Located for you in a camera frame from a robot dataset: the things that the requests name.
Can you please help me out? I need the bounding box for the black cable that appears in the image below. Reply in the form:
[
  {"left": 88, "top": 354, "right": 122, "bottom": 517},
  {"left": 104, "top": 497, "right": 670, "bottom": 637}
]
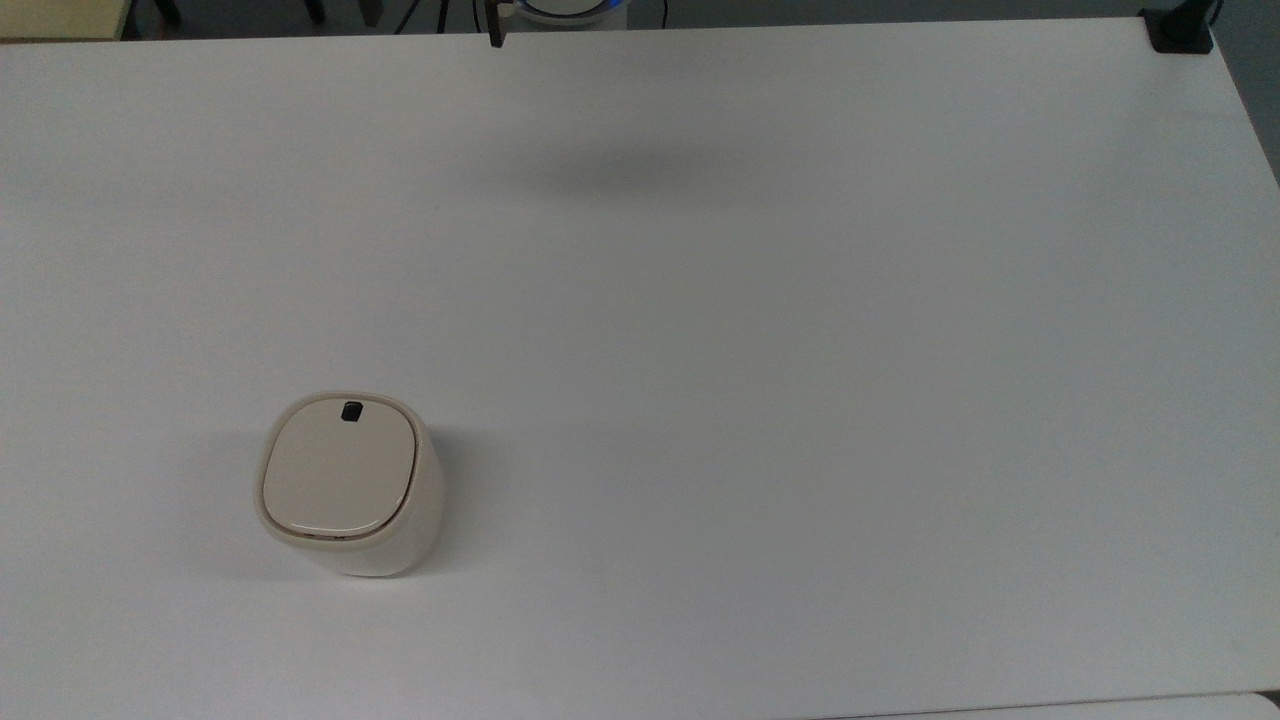
[{"left": 392, "top": 0, "right": 453, "bottom": 35}]

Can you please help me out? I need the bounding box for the black camera stand clamp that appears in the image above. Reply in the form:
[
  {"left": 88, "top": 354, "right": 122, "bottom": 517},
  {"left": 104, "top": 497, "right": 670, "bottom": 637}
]
[{"left": 1140, "top": 0, "right": 1224, "bottom": 55}]

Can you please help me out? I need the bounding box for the yellow wooden furniture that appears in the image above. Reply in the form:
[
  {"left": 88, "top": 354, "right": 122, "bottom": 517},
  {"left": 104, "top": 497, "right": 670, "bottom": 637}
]
[{"left": 0, "top": 0, "right": 132, "bottom": 43}]

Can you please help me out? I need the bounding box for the beige lidded trash bin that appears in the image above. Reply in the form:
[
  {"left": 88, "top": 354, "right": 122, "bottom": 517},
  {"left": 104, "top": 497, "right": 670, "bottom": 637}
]
[{"left": 253, "top": 391, "right": 446, "bottom": 579}]

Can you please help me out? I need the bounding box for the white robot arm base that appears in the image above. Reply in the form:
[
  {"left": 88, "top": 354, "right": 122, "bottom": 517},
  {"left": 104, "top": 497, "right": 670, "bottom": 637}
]
[{"left": 513, "top": 0, "right": 628, "bottom": 28}]

